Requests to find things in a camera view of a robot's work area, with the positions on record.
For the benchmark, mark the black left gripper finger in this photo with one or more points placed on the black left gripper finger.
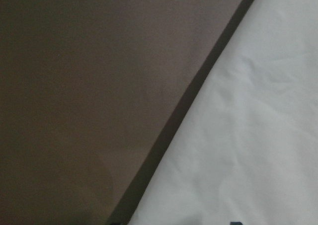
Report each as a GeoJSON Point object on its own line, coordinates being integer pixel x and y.
{"type": "Point", "coordinates": [236, 223]}

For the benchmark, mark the cream long-sleeve cat shirt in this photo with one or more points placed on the cream long-sleeve cat shirt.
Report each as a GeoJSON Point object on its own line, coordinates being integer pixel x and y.
{"type": "Point", "coordinates": [247, 149]}

